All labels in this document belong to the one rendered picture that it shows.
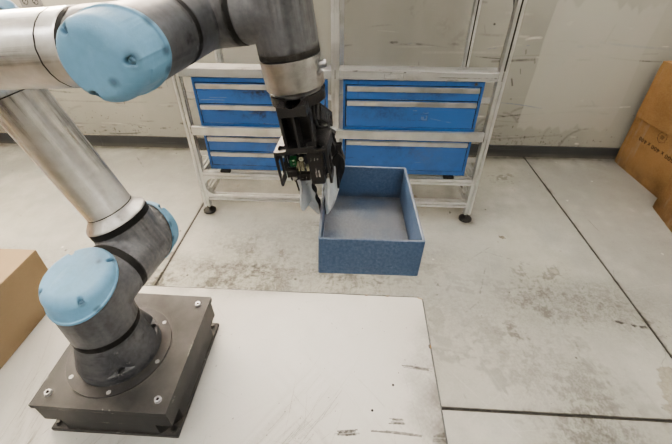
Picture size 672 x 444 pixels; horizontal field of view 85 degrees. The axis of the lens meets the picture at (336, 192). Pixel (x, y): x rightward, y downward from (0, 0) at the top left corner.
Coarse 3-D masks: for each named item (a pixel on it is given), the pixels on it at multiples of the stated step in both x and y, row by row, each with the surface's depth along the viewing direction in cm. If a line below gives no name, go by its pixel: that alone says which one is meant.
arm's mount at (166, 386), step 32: (160, 320) 79; (192, 320) 79; (64, 352) 73; (160, 352) 73; (192, 352) 76; (64, 384) 68; (128, 384) 68; (160, 384) 68; (192, 384) 76; (64, 416) 68; (96, 416) 67; (128, 416) 66; (160, 416) 65
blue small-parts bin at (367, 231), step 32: (352, 192) 70; (384, 192) 70; (320, 224) 53; (352, 224) 64; (384, 224) 64; (416, 224) 56; (320, 256) 53; (352, 256) 53; (384, 256) 53; (416, 256) 53
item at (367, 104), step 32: (352, 96) 193; (384, 96) 192; (416, 96) 191; (448, 96) 190; (480, 96) 190; (352, 128) 204; (384, 128) 203; (416, 128) 202; (448, 128) 201; (352, 160) 215; (384, 160) 214; (416, 160) 213; (448, 160) 212
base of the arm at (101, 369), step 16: (144, 320) 72; (128, 336) 67; (144, 336) 70; (160, 336) 75; (80, 352) 64; (96, 352) 64; (112, 352) 66; (128, 352) 67; (144, 352) 70; (80, 368) 67; (96, 368) 66; (112, 368) 67; (128, 368) 68; (96, 384) 67; (112, 384) 68
